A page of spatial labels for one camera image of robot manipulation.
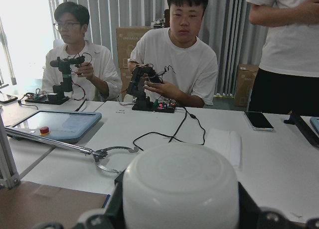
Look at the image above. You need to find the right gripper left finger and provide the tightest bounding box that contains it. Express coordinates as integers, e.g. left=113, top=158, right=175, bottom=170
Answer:
left=32, top=173, right=125, bottom=229

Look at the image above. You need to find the person holding black device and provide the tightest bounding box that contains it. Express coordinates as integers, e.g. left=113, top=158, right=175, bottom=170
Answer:
left=128, top=0, right=218, bottom=108

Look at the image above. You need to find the aluminium frame post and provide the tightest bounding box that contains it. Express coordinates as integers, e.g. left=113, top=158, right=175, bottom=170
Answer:
left=0, top=118, right=20, bottom=189

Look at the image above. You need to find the cardboard box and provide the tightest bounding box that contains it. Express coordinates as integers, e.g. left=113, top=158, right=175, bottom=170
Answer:
left=234, top=64, right=259, bottom=107
left=116, top=26, right=152, bottom=68

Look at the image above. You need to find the standing person holding laptop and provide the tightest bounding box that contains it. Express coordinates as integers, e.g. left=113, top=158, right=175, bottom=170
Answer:
left=247, top=0, right=319, bottom=116

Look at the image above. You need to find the white plastic cup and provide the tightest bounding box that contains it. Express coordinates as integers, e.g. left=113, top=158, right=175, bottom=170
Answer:
left=123, top=143, right=239, bottom=229

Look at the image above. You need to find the green handled reacher grabber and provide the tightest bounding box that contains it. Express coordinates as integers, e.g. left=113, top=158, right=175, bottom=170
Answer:
left=4, top=126, right=139, bottom=173

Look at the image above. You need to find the black smartphone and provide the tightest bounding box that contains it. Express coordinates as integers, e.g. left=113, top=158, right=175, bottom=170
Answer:
left=244, top=112, right=274, bottom=131

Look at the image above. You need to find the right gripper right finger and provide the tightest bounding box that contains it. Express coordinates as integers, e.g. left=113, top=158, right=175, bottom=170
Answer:
left=238, top=183, right=319, bottom=229

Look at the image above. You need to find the man with glasses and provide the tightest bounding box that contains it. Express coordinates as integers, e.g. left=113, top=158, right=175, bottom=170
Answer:
left=42, top=1, right=122, bottom=102

